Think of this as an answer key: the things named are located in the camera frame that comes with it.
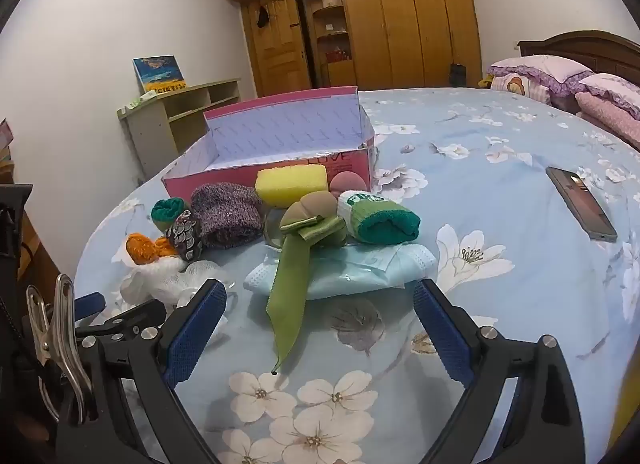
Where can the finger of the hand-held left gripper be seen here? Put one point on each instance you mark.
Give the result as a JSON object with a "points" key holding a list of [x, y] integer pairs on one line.
{"points": [[91, 305], [132, 319]]}

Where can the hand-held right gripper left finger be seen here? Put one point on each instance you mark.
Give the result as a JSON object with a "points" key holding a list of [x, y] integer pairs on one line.
{"points": [[195, 334]]}

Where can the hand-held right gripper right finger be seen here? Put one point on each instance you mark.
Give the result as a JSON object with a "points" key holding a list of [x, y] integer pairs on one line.
{"points": [[440, 334]]}

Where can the white mesh bath puff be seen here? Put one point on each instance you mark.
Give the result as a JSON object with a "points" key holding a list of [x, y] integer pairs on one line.
{"points": [[155, 276]]}

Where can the orange knitted piece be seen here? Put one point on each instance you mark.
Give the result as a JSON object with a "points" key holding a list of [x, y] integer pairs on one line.
{"points": [[140, 248]]}

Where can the blue face mask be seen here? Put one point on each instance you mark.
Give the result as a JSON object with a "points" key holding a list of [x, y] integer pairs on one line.
{"points": [[415, 264]]}

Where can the scale patterned pouch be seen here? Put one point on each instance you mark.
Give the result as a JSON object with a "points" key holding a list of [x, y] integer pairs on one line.
{"points": [[184, 239]]}

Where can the green ribbon bow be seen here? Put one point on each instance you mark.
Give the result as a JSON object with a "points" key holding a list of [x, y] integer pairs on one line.
{"points": [[290, 284]]}

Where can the small green sock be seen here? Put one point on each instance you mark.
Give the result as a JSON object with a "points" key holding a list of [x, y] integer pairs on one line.
{"points": [[167, 211]]}

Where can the purple knit sock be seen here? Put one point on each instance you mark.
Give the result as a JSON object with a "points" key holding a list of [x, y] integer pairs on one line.
{"points": [[225, 216]]}

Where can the white and green sock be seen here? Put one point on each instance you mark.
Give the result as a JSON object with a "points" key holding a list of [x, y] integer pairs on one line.
{"points": [[385, 224]]}

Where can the pink cardboard box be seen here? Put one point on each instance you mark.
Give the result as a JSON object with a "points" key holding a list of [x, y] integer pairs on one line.
{"points": [[240, 184]]}

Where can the yellow sponge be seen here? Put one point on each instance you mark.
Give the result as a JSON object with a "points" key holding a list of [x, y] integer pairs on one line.
{"points": [[290, 185]]}

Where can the beige round puff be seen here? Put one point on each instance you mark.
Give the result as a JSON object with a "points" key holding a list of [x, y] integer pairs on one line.
{"points": [[315, 204]]}

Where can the pink makeup sponge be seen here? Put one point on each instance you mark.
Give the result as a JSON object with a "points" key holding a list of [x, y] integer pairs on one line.
{"points": [[346, 183]]}

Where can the metal spring clip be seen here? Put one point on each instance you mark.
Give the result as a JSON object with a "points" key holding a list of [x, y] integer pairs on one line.
{"points": [[62, 324]]}

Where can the brown wooden cabinet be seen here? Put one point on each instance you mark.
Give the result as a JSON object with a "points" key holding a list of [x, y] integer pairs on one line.
{"points": [[42, 254]]}

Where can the grey shelf unit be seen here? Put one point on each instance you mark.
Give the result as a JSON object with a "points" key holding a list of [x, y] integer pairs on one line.
{"points": [[150, 129]]}

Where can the green wipes packet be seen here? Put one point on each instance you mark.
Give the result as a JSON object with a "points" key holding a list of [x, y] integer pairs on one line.
{"points": [[142, 100]]}

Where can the smartphone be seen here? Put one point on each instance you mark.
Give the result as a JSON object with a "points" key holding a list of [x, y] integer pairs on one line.
{"points": [[582, 204]]}

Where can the blue and yellow painting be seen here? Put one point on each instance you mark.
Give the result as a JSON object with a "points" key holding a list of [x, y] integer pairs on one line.
{"points": [[157, 73]]}

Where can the yellow plush toy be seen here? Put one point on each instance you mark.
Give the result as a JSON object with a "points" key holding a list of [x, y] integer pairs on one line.
{"points": [[485, 81]]}

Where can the cartoon print pillow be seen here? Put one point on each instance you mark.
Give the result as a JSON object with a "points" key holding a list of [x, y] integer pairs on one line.
{"points": [[517, 86]]}

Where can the black hanging bag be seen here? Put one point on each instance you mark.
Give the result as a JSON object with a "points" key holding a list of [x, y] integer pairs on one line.
{"points": [[456, 75]]}

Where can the pink textured pillow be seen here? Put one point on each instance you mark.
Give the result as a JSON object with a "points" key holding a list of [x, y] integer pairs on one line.
{"points": [[610, 119]]}

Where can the purple ruffled pillow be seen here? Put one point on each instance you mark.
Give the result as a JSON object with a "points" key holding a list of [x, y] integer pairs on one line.
{"points": [[617, 89], [540, 69]]}

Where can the red item on shelf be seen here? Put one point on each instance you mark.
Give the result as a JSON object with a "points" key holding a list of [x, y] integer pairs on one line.
{"points": [[337, 56]]}

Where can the wooden door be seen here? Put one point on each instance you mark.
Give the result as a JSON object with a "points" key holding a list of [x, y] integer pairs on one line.
{"points": [[277, 49]]}

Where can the wooden wardrobe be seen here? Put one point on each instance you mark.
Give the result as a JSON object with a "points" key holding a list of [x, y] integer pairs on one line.
{"points": [[400, 19]]}

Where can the dark wooden headboard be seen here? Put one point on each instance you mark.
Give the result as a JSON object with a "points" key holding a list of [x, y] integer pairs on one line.
{"points": [[590, 46]]}

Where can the black item on door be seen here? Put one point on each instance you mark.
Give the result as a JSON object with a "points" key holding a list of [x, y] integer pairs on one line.
{"points": [[262, 16]]}

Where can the white round box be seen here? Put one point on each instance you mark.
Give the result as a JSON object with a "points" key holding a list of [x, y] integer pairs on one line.
{"points": [[331, 1]]}

